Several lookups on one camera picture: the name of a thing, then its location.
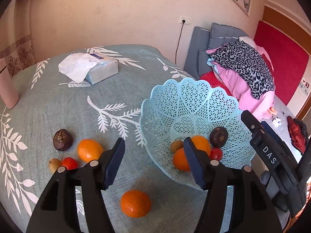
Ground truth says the dark passion fruit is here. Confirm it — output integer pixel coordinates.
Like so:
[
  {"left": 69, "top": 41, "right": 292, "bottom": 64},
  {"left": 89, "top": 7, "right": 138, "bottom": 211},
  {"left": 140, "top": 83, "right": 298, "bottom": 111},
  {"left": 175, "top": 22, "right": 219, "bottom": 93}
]
[
  {"left": 209, "top": 126, "right": 229, "bottom": 148},
  {"left": 53, "top": 129, "right": 73, "bottom": 151}
]

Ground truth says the tan small round fruit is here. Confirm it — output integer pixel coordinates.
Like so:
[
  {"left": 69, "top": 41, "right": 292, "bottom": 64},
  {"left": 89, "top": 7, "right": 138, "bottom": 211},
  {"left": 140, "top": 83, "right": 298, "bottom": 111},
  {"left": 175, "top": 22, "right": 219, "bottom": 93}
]
[{"left": 48, "top": 158, "right": 61, "bottom": 174}]

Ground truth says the red cherry tomato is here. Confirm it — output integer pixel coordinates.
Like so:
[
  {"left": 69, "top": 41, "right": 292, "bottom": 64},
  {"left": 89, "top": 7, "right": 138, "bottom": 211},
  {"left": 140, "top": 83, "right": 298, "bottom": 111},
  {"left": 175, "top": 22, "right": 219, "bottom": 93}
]
[{"left": 61, "top": 157, "right": 79, "bottom": 170}]

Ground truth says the smooth oval orange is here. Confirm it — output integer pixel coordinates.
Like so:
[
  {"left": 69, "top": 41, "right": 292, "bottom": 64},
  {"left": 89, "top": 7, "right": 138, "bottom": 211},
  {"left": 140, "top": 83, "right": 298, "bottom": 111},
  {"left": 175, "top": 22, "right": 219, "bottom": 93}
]
[{"left": 191, "top": 135, "right": 211, "bottom": 156}]

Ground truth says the small orange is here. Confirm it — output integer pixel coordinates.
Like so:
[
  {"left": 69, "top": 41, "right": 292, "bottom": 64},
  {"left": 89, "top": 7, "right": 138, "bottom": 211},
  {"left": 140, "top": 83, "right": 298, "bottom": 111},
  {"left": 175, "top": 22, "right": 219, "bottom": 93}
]
[{"left": 77, "top": 139, "right": 104, "bottom": 163}]

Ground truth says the large orange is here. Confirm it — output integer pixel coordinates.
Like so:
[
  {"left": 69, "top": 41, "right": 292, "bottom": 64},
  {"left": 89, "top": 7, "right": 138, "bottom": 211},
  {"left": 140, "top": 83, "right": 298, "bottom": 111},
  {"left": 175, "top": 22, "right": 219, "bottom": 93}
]
[{"left": 120, "top": 189, "right": 152, "bottom": 218}]

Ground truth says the mandarin with stem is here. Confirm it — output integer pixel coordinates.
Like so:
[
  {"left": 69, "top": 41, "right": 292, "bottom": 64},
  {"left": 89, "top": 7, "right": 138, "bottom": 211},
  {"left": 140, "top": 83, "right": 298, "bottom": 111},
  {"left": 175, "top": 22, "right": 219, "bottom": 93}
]
[{"left": 172, "top": 147, "right": 190, "bottom": 172}]

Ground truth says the yellow small fruit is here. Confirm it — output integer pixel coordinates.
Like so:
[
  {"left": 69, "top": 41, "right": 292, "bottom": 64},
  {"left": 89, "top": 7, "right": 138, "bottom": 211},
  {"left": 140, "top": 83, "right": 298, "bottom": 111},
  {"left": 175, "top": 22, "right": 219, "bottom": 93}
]
[{"left": 170, "top": 140, "right": 183, "bottom": 154}]

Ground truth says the red blanket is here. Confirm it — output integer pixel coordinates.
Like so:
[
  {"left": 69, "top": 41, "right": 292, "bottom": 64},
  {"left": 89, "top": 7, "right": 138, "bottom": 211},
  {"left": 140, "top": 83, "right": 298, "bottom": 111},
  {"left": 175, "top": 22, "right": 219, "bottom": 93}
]
[{"left": 200, "top": 71, "right": 232, "bottom": 96}]

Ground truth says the leopard print blanket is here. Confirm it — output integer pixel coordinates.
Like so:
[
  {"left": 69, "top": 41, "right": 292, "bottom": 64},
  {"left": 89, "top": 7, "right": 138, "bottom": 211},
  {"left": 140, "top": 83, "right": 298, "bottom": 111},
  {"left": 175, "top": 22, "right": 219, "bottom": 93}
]
[{"left": 209, "top": 41, "right": 275, "bottom": 99}]

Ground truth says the red headboard panel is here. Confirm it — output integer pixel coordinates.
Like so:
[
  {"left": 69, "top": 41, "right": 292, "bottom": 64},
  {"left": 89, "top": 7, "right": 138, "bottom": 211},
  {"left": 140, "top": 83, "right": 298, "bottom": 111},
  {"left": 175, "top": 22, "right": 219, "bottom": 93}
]
[{"left": 254, "top": 21, "right": 309, "bottom": 104}]

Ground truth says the green leaf tablecloth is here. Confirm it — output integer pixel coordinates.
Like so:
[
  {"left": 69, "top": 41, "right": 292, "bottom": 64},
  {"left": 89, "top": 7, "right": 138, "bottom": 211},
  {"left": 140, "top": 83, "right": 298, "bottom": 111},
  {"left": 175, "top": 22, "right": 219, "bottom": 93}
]
[{"left": 1, "top": 45, "right": 206, "bottom": 232}]

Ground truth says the light blue lattice basket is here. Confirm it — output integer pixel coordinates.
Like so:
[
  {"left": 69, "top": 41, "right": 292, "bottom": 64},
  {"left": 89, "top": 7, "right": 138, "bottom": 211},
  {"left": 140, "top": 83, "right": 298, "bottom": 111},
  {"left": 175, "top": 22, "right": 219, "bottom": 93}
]
[{"left": 140, "top": 78, "right": 255, "bottom": 190}]

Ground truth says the grey blue sofa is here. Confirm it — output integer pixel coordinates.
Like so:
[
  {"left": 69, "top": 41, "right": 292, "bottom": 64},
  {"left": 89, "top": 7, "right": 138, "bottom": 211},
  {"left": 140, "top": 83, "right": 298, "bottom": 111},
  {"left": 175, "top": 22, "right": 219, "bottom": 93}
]
[{"left": 183, "top": 22, "right": 247, "bottom": 80}]

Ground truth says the pink thermos bottle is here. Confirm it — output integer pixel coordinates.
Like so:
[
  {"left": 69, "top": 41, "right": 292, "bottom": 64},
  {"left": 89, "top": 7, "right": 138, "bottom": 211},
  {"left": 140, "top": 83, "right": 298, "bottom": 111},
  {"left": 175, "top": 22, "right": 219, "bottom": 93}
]
[{"left": 0, "top": 58, "right": 19, "bottom": 110}]

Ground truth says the tissue pack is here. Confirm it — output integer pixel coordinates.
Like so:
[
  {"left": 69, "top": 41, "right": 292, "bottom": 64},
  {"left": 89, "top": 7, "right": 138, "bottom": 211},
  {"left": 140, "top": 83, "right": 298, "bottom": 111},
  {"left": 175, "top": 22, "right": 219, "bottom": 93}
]
[{"left": 58, "top": 53, "right": 119, "bottom": 85}]

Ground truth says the patterned curtain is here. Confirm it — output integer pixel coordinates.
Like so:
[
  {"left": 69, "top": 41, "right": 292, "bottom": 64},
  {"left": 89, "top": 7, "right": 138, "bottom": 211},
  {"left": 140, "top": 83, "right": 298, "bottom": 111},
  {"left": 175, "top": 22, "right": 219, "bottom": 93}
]
[{"left": 1, "top": 0, "right": 36, "bottom": 77}]

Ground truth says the wall power socket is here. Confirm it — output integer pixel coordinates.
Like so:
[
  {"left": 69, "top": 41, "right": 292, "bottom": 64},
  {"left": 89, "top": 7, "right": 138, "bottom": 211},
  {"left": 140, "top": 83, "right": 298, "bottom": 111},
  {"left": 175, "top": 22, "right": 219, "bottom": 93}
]
[{"left": 179, "top": 16, "right": 191, "bottom": 25}]

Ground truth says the black power cable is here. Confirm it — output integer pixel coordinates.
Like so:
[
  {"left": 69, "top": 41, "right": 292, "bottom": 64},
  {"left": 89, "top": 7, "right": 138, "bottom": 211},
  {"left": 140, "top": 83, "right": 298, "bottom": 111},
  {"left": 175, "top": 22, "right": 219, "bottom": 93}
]
[{"left": 175, "top": 22, "right": 186, "bottom": 65}]

